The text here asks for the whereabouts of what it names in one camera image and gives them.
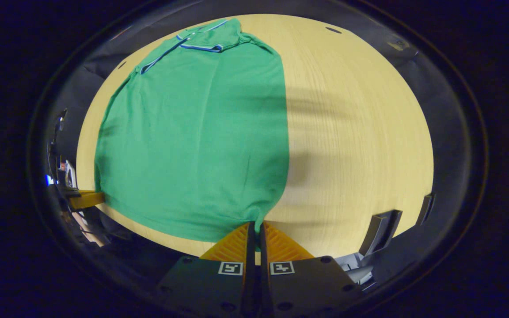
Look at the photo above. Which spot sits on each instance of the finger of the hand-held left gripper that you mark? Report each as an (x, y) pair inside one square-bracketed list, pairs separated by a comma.
[(87, 199)]

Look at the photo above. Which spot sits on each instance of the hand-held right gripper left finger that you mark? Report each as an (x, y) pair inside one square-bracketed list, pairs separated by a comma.
[(250, 265)]

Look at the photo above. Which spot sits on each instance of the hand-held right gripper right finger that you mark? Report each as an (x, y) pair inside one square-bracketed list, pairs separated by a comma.
[(264, 265)]

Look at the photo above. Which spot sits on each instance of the green T-shirt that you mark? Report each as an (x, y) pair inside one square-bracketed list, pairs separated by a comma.
[(192, 132)]

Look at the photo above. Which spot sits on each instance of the white background equipment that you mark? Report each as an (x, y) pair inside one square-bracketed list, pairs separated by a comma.
[(70, 173)]

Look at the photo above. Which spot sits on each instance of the dark grey chair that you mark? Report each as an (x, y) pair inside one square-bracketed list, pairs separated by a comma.
[(380, 229)]

